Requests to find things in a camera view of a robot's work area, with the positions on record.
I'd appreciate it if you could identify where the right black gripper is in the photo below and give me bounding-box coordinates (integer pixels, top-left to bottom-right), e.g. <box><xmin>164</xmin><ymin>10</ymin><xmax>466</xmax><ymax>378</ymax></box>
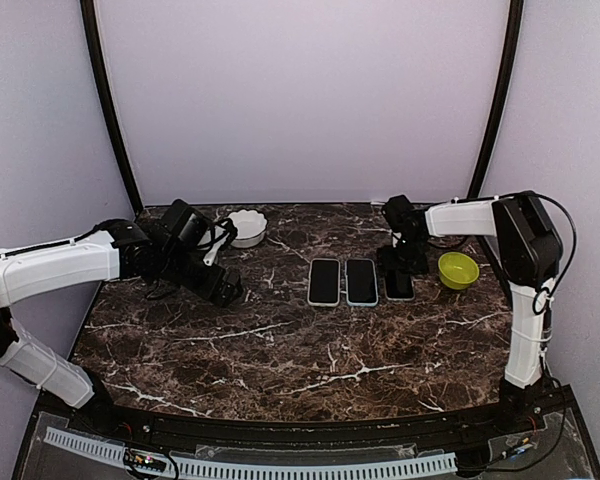
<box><xmin>377</xmin><ymin>235</ymin><xmax>430</xmax><ymax>276</ymax></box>

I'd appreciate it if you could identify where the light blue phone case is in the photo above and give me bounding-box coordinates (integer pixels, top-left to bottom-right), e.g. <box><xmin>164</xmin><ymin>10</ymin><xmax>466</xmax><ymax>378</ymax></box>
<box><xmin>345</xmin><ymin>258</ymin><xmax>380</xmax><ymax>308</ymax></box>

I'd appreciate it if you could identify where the transparent clear phone case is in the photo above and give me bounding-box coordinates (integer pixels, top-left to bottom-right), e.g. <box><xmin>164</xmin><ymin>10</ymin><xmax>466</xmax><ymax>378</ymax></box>
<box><xmin>383</xmin><ymin>269</ymin><xmax>416</xmax><ymax>302</ymax></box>

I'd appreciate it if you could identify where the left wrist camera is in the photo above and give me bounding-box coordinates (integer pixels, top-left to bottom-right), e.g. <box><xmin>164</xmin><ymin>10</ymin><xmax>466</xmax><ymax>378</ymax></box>
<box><xmin>198</xmin><ymin>218</ymin><xmax>238</xmax><ymax>266</ymax></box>

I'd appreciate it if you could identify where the white slotted cable duct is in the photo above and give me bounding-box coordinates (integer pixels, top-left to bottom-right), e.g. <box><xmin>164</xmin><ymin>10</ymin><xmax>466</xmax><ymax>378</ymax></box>
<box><xmin>43</xmin><ymin>427</ymin><xmax>458</xmax><ymax>479</ymax></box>

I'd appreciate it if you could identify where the white scalloped bowl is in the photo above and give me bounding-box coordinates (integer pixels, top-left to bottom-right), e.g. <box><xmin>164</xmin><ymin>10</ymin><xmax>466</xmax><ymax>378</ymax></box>
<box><xmin>228</xmin><ymin>210</ymin><xmax>268</xmax><ymax>249</ymax></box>

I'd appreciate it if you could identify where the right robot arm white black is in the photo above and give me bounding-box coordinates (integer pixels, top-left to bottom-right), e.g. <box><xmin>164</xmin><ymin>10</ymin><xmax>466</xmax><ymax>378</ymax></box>
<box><xmin>377</xmin><ymin>191</ymin><xmax>574</xmax><ymax>434</ymax></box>

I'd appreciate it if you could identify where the left black frame post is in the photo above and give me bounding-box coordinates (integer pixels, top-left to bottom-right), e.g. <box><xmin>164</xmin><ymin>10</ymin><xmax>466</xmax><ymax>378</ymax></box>
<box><xmin>80</xmin><ymin>0</ymin><xmax>144</xmax><ymax>215</ymax></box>

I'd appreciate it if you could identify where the black frame post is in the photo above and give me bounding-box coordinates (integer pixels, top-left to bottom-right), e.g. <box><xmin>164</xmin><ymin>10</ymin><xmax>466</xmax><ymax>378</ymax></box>
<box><xmin>466</xmin><ymin>0</ymin><xmax>524</xmax><ymax>199</ymax></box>
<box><xmin>80</xmin><ymin>0</ymin><xmax>144</xmax><ymax>215</ymax></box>

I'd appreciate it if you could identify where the purple phone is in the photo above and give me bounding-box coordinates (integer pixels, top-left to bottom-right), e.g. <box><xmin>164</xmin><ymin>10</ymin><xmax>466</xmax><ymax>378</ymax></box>
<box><xmin>347</xmin><ymin>260</ymin><xmax>377</xmax><ymax>305</ymax></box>

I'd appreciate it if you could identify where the black phone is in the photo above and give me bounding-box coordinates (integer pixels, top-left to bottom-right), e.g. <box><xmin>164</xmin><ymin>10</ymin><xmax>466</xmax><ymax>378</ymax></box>
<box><xmin>309</xmin><ymin>259</ymin><xmax>339</xmax><ymax>304</ymax></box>

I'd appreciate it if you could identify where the green bowl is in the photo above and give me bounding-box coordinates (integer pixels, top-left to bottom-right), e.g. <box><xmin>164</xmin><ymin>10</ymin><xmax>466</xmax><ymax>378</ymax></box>
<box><xmin>438</xmin><ymin>252</ymin><xmax>480</xmax><ymax>291</ymax></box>

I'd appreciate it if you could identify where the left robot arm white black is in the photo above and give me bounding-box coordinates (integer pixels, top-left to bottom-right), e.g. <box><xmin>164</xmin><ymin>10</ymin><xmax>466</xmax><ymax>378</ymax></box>
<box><xmin>0</xmin><ymin>199</ymin><xmax>242</xmax><ymax>436</ymax></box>

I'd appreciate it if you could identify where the clear white phone case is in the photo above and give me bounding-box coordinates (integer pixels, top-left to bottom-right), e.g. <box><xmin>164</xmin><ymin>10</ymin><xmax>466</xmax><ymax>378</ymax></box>
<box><xmin>307</xmin><ymin>257</ymin><xmax>342</xmax><ymax>307</ymax></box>

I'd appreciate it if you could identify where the right black frame post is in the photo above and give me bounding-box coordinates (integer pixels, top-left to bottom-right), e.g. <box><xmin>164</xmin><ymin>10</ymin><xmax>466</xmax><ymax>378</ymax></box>
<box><xmin>466</xmin><ymin>0</ymin><xmax>524</xmax><ymax>199</ymax></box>

